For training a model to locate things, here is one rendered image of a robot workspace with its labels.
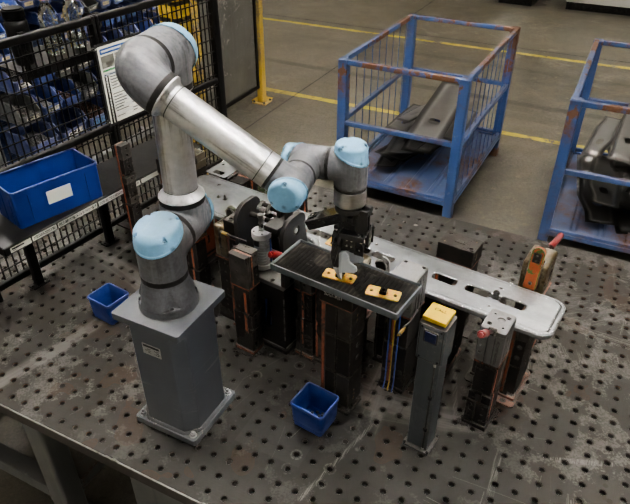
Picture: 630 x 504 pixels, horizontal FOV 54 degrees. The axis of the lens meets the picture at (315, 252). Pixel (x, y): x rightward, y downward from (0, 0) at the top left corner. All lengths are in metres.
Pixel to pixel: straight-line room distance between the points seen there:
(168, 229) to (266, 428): 0.66
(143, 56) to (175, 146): 0.26
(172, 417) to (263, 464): 0.28
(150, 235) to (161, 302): 0.18
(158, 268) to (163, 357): 0.25
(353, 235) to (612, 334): 1.14
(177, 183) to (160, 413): 0.66
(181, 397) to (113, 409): 0.31
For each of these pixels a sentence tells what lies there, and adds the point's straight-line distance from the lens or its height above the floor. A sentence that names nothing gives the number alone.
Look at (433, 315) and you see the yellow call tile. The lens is 1.49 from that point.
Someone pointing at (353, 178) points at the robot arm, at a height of 1.46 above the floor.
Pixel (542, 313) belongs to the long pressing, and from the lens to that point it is 1.82.
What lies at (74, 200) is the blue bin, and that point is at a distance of 2.26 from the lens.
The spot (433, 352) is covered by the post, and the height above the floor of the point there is 1.07.
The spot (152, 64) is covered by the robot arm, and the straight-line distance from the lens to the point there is 1.32.
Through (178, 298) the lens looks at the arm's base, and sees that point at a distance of 1.56.
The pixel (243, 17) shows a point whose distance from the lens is 5.43.
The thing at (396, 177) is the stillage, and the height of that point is 0.16.
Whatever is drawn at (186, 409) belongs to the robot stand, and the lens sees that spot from 1.76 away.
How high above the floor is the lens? 2.11
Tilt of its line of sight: 35 degrees down
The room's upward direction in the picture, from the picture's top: straight up
